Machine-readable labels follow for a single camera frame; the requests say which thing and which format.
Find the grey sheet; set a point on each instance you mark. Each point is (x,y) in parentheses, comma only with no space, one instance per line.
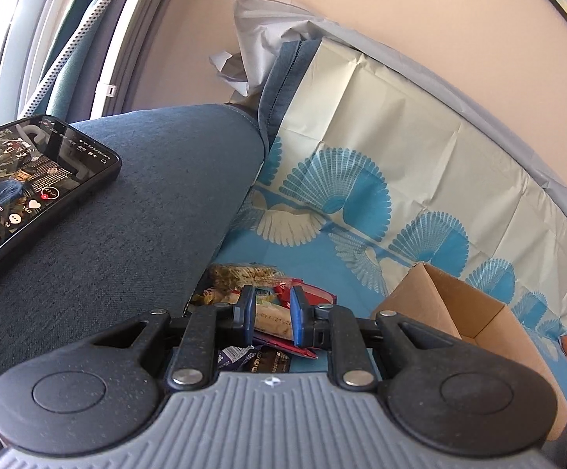
(259,39)

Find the blue white fan-print cover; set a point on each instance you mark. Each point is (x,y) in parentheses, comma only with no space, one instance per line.
(386,156)

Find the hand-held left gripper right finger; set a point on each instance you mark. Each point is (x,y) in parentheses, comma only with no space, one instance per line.
(297,318)

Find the black snack packet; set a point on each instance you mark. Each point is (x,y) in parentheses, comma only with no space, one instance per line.
(271,361)

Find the teal curtain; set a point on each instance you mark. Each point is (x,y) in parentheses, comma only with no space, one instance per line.
(81,44)

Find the cardboard box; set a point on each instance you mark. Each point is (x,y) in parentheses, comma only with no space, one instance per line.
(469,312)

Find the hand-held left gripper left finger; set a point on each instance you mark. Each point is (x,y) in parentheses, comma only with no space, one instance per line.
(247,313)

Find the beige snack packet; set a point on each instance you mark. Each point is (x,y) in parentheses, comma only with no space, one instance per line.
(273,320)

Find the yellow snack packet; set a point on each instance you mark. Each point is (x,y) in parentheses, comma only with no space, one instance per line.
(212,298)

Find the red snack packet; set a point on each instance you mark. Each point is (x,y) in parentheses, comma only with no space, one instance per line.
(315,293)

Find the noodle snack packet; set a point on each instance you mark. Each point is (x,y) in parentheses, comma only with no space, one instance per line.
(239,276)

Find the black smartphone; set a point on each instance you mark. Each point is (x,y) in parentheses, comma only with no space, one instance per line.
(29,190)

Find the dark blue snack packet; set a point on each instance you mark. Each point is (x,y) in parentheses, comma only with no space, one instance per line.
(234,357)

